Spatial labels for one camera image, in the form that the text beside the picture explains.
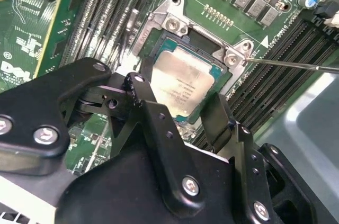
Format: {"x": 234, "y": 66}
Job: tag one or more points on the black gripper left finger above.
{"x": 31, "y": 112}

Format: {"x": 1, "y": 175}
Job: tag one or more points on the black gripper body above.
{"x": 119, "y": 195}

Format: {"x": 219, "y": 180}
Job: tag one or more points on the metal socket cover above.
{"x": 126, "y": 65}

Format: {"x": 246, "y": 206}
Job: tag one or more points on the silver CPU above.
{"x": 182, "y": 81}

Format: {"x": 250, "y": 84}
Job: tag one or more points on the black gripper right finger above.
{"x": 243, "y": 155}

